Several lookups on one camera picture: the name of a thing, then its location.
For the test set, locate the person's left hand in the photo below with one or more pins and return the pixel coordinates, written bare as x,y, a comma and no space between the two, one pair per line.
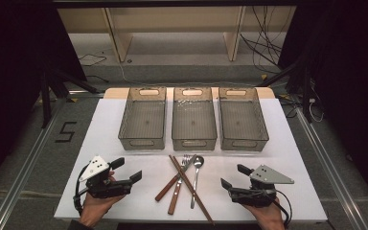
96,207

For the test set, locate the aluminium floor rail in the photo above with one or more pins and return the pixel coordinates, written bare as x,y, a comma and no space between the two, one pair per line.
22,175
329,166

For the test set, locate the smoky clear plastic bin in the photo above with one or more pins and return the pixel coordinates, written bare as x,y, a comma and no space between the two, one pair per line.
193,124
143,123
242,123

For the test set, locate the black metal stand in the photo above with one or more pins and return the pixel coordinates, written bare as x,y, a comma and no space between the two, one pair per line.
305,92
46,102

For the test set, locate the white table sheet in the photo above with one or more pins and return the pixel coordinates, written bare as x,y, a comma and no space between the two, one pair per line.
287,143

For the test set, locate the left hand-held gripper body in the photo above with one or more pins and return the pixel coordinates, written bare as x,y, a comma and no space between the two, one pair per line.
107,188

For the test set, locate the person's right hand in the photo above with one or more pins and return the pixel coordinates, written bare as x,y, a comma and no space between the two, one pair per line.
270,215

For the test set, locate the black metal crossbar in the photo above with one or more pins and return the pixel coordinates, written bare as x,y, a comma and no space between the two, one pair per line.
172,3

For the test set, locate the light wooden shelf unit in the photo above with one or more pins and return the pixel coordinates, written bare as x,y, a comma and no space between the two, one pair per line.
118,41

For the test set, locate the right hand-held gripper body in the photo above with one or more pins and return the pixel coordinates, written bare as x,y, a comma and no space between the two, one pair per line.
255,195

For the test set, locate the dark curtain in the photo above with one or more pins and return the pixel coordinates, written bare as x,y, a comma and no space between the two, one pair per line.
12,80
348,80

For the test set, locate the steel spoon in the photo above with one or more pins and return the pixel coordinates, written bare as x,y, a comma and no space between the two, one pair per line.
198,162

